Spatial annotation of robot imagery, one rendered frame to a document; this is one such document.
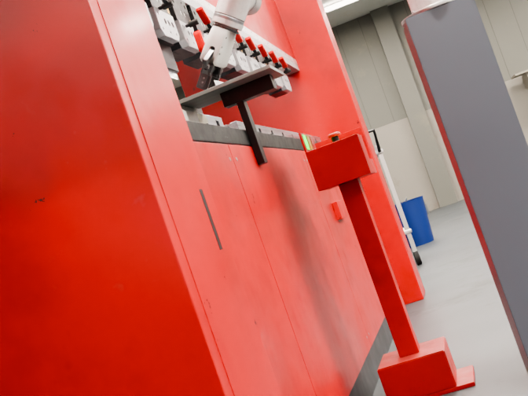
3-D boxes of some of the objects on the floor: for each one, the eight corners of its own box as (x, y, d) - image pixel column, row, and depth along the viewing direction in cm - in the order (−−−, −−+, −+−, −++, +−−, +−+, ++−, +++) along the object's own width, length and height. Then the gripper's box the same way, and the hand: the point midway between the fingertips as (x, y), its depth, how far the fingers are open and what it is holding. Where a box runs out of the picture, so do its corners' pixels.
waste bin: (402, 248, 792) (386, 203, 794) (438, 236, 786) (421, 191, 788) (402, 251, 754) (385, 204, 756) (439, 239, 748) (422, 192, 750)
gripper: (229, 24, 208) (207, 92, 211) (249, 33, 225) (228, 96, 227) (203, 15, 210) (181, 82, 213) (225, 25, 226) (203, 87, 229)
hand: (207, 83), depth 220 cm, fingers open, 5 cm apart
